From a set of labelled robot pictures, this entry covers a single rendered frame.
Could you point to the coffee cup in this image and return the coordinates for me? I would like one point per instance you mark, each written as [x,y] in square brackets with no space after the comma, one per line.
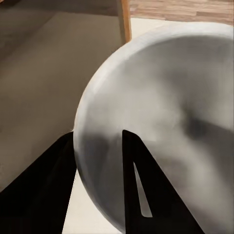
[174,88]

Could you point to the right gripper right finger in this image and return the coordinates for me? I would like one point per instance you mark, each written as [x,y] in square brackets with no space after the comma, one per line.
[170,214]

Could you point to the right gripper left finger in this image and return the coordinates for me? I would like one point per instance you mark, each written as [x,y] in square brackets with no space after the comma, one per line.
[36,202]

